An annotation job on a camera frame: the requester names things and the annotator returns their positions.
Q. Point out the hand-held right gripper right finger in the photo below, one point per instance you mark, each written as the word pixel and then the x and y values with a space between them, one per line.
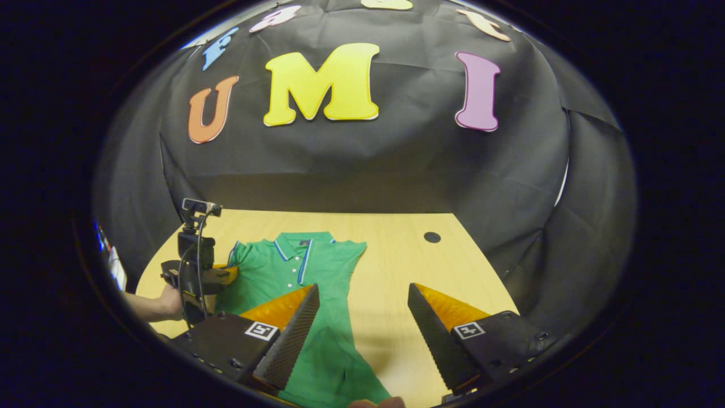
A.
pixel 439 340

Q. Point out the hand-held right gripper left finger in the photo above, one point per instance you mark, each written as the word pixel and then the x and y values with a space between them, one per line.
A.
pixel 289 343

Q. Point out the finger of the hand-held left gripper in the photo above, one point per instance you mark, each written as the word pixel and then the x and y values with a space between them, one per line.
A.
pixel 225 275

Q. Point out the green T-shirt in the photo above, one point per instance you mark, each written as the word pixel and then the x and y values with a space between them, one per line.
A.
pixel 323 272

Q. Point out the black table grommet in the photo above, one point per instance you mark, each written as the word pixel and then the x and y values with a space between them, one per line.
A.
pixel 432 237

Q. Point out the black backdrop cloth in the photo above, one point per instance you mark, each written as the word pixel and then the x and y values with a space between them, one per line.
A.
pixel 396 153

